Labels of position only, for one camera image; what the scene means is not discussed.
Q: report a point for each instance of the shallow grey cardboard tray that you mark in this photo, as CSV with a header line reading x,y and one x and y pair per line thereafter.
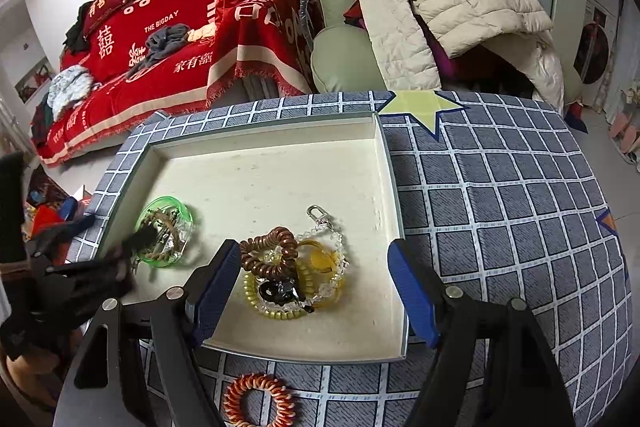
x,y
270,187

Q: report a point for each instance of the red sofa with cover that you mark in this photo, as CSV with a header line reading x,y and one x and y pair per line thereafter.
x,y
165,37

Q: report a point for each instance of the grey crumpled cloth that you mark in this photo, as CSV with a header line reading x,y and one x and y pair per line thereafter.
x,y
160,47

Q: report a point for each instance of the pink slippers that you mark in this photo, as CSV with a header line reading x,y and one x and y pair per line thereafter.
x,y
627,137

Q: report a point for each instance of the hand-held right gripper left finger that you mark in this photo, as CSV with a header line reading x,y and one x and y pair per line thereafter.
x,y
215,292

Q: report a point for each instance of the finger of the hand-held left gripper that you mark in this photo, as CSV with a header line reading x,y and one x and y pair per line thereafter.
x,y
142,239
124,269

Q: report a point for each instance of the green translucent bangle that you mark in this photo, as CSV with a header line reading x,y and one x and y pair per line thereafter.
x,y
185,227

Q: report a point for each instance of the red framed wall picture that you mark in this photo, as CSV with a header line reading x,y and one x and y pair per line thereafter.
x,y
32,82

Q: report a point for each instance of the pale blue patterned cloth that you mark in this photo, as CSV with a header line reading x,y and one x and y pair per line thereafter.
x,y
70,89

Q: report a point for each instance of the dark crumpled clothes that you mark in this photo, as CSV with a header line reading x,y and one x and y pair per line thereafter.
x,y
77,29

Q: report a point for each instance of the purple clothes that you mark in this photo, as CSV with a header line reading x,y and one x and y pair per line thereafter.
x,y
450,62

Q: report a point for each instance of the small black hair clip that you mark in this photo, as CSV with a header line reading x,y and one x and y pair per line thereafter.
x,y
280,291

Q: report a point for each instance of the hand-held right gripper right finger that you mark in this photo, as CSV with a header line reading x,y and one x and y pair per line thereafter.
x,y
415,297

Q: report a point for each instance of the red snack bags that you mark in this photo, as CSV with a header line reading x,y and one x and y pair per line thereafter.
x,y
47,212

